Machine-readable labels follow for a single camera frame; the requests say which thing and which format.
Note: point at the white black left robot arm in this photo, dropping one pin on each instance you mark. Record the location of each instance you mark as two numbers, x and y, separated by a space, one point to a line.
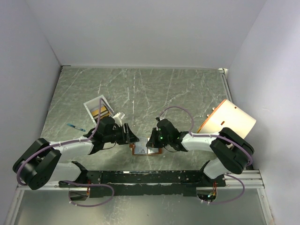
43 161

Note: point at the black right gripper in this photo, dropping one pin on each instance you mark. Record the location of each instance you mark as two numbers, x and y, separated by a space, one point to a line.
152 143

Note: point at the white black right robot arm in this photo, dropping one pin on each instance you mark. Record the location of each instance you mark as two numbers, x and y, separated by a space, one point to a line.
232 152

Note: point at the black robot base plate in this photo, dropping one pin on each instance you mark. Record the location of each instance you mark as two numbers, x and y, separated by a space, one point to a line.
139 190

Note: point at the white cylinder with wooden base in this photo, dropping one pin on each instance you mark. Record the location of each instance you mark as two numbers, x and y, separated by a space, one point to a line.
228 115

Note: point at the white credit card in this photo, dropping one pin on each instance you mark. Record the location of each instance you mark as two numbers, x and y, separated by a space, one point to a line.
140 148

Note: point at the aluminium front rail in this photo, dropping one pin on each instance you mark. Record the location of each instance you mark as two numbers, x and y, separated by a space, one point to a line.
248 179

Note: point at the blue pen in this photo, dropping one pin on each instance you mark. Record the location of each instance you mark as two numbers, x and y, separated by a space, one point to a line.
76 127

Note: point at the gold striped credit card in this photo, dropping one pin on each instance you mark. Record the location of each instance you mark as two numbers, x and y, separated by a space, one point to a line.
104 111

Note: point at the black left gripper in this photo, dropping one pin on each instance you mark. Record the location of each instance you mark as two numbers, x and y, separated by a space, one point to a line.
127 137

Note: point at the brown leather card holder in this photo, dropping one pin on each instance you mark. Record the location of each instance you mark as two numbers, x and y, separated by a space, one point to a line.
151 151

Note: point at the white card box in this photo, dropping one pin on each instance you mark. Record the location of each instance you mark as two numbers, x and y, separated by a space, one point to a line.
98 108

